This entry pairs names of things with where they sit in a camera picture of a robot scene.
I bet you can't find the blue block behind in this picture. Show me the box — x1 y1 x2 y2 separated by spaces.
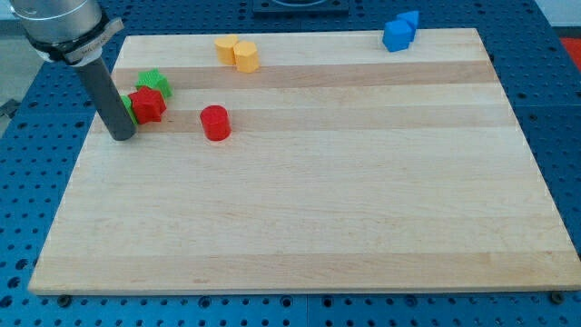
397 10 419 42

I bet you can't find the wooden board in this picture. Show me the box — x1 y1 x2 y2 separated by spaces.
28 28 580 295

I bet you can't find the green star block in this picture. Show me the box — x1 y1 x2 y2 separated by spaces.
135 68 172 98

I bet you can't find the blue cube block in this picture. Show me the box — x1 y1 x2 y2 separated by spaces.
382 20 414 52

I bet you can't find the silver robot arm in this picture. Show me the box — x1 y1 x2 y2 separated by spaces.
10 0 136 141

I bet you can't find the green circle block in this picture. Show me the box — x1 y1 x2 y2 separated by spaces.
121 94 138 125

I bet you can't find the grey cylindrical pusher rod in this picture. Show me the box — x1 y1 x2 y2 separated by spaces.
74 56 137 141

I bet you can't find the red star block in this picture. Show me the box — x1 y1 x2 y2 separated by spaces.
128 86 166 124

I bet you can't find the red cylinder block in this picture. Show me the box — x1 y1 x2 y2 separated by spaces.
200 104 231 141

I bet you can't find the yellow hexagon block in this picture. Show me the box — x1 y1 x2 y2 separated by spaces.
233 41 260 73

